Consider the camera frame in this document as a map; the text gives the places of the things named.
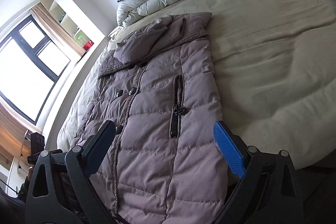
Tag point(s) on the beige curtain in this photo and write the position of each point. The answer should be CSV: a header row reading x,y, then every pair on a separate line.
x,y
10,124
57,29

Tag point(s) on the black framed window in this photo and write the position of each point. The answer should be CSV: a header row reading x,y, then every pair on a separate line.
x,y
26,64

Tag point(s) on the red box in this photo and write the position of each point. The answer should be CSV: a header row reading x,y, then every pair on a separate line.
x,y
88,45

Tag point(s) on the white wall shelf unit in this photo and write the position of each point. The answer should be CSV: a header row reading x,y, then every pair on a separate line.
x,y
65,16

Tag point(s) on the mauve quilted down jacket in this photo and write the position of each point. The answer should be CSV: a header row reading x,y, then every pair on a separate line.
x,y
157,98

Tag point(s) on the bed with beige sheet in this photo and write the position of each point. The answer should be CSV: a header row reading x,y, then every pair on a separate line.
x,y
262,43

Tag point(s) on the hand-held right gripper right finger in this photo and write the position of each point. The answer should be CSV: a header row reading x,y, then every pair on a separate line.
x,y
228,150

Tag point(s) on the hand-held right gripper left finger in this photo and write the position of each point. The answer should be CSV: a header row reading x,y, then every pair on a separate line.
x,y
101,150

